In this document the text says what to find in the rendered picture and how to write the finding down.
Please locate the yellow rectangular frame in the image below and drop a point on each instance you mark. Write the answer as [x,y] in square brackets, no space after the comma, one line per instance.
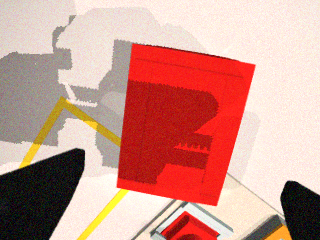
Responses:
[64,103]

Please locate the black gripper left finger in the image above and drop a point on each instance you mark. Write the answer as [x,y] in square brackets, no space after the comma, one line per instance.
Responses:
[34,198]

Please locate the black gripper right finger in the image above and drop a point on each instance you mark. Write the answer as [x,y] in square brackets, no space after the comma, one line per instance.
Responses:
[301,207]

